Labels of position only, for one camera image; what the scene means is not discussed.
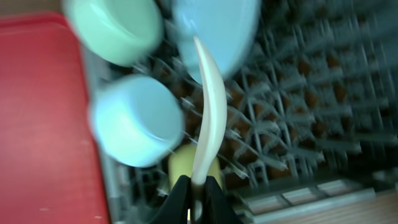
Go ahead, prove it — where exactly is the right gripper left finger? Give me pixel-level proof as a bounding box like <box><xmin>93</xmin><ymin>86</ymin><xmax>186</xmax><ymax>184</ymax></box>
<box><xmin>149</xmin><ymin>175</ymin><xmax>192</xmax><ymax>224</ymax></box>

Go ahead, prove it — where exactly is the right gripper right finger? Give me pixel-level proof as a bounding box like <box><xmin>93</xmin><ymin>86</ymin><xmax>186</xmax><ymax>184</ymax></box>
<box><xmin>203</xmin><ymin>176</ymin><xmax>243</xmax><ymax>224</ymax></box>

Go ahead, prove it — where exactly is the yellow plastic cup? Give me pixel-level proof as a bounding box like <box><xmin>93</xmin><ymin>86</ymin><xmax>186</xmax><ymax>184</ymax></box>
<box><xmin>168</xmin><ymin>144</ymin><xmax>223</xmax><ymax>189</ymax></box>

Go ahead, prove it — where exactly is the light blue bowl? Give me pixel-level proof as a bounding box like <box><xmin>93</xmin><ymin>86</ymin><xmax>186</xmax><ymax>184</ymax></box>
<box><xmin>88</xmin><ymin>74</ymin><xmax>185</xmax><ymax>167</ymax></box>

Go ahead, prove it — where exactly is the white plastic spoon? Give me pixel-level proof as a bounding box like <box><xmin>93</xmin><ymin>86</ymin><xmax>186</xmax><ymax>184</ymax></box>
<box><xmin>190</xmin><ymin>36</ymin><xmax>228</xmax><ymax>223</ymax></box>

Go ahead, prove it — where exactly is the light blue plate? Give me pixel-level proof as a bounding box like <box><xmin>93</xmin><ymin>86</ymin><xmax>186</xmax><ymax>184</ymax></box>
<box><xmin>172</xmin><ymin>0</ymin><xmax>261</xmax><ymax>84</ymax></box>

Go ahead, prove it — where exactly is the green bowl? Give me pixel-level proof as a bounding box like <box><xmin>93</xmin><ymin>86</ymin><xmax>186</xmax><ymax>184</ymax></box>
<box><xmin>63</xmin><ymin>0</ymin><xmax>164</xmax><ymax>67</ymax></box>

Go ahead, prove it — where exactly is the red serving tray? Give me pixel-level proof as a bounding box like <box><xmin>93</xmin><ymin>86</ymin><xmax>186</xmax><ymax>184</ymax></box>
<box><xmin>1</xmin><ymin>12</ymin><xmax>110</xmax><ymax>224</ymax></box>

